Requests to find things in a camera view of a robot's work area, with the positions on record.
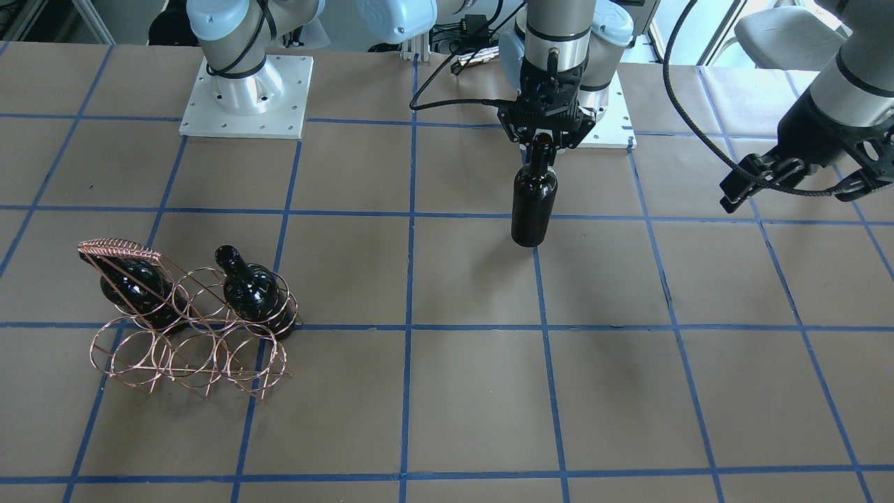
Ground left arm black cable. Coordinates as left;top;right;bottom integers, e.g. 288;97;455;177
662;0;894;198

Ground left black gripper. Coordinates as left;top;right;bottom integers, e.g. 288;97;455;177
719;92;893;214

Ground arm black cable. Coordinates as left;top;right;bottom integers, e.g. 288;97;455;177
662;0;894;198
409;0;532;112

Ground dark bottle in basket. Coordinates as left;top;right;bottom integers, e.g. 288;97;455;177
214;245;295;341
79;254;187;335

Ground aluminium frame post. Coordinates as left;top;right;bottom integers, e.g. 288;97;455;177
399;31;431;66

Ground copper wire wine basket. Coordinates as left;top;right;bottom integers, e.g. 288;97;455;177
78;238;302;399

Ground dark wine bottle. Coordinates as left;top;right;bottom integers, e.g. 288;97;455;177
511;133;557;247

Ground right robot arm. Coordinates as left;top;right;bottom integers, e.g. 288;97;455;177
179;1;597;150

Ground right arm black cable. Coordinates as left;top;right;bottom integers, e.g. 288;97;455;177
409;0;532;112

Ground grey office chair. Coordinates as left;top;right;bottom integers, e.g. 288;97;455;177
734;6;846;71

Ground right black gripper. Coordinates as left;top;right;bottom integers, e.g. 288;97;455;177
497;59;595;150

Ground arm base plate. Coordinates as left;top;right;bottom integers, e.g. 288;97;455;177
179;55;315;140
536;71;634;147

